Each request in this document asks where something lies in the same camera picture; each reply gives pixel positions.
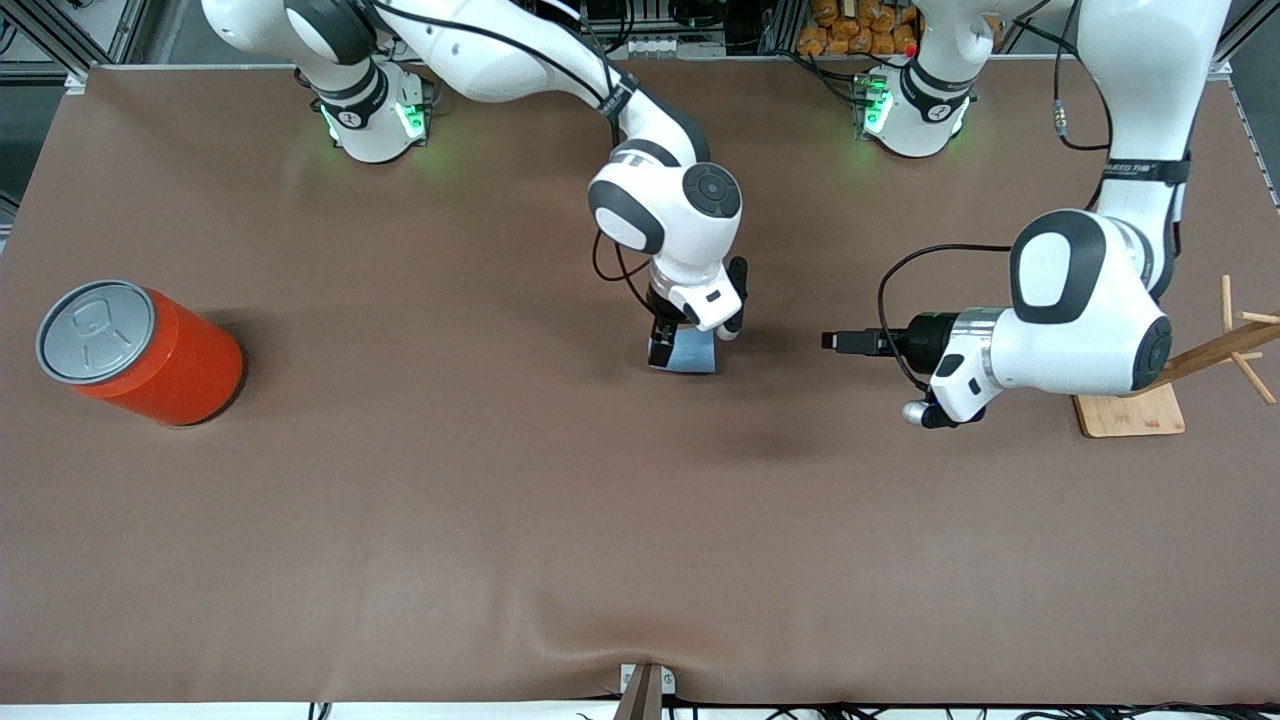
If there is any light blue plastic cup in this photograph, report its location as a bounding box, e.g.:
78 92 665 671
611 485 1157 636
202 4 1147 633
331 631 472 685
655 328 719 376

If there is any wooden mug tree stand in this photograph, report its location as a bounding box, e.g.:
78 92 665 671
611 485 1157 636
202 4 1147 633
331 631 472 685
1072 275 1280 439

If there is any bag of orange snacks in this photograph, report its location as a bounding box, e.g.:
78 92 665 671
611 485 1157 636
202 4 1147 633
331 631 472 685
797 0 919 57

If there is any orange can with grey lid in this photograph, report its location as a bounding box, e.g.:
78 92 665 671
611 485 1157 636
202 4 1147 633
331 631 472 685
36 279 245 428

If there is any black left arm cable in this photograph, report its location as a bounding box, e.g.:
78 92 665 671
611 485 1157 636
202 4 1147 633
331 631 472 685
877 0 1113 396

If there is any metal camera post bracket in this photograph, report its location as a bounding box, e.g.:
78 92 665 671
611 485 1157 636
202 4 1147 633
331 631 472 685
618 662 677 720

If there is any aluminium extrusion frame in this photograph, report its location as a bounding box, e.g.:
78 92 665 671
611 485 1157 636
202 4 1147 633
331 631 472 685
0 0 151 71

